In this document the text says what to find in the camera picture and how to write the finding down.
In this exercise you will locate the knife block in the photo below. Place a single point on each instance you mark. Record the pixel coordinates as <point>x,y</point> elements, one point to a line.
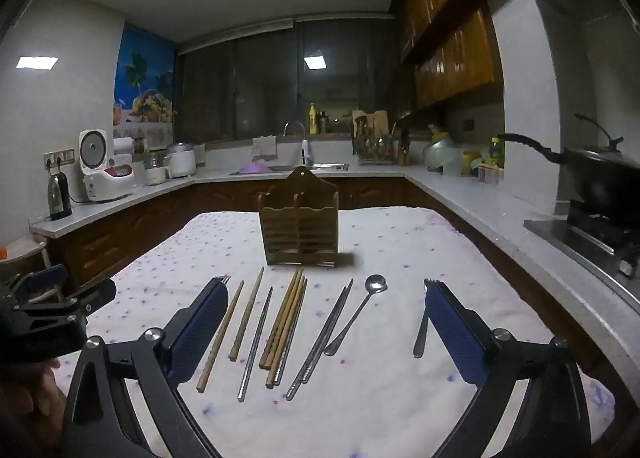
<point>404,147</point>

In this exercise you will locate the white storage rack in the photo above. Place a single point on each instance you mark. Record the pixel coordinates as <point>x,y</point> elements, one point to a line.
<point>30,258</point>

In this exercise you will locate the small white pot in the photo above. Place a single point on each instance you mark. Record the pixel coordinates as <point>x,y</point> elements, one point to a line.
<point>155,171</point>

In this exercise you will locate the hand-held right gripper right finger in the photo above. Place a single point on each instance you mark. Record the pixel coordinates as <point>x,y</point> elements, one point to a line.
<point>457,333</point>

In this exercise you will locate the clear plastic container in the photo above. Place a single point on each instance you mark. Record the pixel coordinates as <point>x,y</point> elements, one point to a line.
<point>454,165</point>

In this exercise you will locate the wooden cabinets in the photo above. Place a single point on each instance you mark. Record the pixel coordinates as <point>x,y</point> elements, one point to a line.
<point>450,23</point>
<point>150,218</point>

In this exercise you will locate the wooden chopstick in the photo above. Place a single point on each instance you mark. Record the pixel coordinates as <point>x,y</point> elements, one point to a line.
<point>246,314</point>
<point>279,320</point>
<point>281,353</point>
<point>220,338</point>
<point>292,298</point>

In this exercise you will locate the row of spice jars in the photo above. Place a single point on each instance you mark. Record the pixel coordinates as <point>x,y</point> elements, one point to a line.
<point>489,173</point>

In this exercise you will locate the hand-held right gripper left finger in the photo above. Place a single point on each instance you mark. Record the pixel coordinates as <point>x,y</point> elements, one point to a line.
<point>200,333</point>

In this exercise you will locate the wooden upper cabinets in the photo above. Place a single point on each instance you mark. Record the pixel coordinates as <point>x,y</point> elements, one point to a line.
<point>450,23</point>

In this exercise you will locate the white faucet water filter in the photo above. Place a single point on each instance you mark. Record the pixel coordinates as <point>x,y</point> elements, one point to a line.
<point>306,151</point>

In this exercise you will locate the metal spoon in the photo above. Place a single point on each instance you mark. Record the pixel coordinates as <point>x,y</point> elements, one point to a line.
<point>376,283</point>

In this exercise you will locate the countertop utensil rack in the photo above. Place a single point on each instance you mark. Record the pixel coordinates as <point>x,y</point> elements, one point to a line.
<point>375,148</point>

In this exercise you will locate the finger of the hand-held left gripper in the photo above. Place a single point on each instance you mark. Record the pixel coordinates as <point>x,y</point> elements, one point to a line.
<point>95,294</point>
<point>46,279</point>

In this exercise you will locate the metal fork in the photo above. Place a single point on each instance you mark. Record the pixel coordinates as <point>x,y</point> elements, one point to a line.
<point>420,340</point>
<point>222,280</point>

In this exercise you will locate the upturned metal bowl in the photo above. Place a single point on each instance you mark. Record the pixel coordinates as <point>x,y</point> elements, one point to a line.
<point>442,153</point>

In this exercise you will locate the gas stove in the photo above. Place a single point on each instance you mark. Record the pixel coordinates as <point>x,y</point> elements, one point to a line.
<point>590,238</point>

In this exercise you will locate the white floral tablecloth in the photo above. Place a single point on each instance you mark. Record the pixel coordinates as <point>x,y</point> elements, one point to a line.
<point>360,398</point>

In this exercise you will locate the green yellow-capped bottle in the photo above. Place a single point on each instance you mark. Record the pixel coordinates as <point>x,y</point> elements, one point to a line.
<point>495,151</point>

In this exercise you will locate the white electric pot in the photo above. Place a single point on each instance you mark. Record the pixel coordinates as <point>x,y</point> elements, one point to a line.
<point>180,160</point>

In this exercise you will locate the hanging dish cloth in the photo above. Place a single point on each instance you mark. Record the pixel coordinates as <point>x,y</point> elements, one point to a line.
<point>264,147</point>

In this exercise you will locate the wooden cutting board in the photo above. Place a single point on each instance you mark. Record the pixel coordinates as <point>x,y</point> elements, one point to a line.
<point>372,120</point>

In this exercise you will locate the dark wall outlet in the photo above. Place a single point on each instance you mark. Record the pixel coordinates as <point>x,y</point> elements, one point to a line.
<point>469,124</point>

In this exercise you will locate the steel kitchen sink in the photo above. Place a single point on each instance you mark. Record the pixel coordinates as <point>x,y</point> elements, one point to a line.
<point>320,167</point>

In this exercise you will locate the paper towel roll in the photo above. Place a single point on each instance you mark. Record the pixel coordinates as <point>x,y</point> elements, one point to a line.
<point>123,145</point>

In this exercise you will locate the dark kitchen window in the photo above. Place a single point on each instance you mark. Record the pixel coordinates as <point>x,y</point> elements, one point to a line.
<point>285,83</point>

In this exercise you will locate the purple plastic bowl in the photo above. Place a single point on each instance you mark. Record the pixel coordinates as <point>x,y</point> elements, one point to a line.
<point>255,168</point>

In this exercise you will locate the black wok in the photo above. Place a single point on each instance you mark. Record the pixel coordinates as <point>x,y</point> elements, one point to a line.
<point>600,178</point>

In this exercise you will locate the yellow detergent bottle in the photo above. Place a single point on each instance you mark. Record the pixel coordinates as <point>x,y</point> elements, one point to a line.
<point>313,119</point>

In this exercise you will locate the white rice cooker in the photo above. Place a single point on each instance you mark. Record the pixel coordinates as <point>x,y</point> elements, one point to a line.
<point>102,165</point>

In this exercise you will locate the person's left hand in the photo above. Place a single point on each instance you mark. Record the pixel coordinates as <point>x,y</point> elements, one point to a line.
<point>30,395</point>

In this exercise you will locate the chrome kitchen faucet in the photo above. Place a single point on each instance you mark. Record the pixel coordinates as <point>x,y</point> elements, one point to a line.
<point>295,130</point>

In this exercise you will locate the tropical fruit wall poster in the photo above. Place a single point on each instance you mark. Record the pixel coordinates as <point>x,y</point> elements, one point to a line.
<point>145,93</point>

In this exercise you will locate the wooden lower cabinets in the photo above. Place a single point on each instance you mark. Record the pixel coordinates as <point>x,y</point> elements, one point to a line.
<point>150,218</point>

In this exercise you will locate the dark bottle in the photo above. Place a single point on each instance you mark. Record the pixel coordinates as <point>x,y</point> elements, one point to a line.
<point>323,123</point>

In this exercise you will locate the yellow container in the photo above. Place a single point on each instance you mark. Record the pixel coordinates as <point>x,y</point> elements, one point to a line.
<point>470,161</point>

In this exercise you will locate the wall socket strip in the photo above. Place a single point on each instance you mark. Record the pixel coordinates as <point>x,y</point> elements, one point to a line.
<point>59,156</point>

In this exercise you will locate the wooden utensil holder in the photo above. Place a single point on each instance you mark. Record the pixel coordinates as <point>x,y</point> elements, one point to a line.
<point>298,218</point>

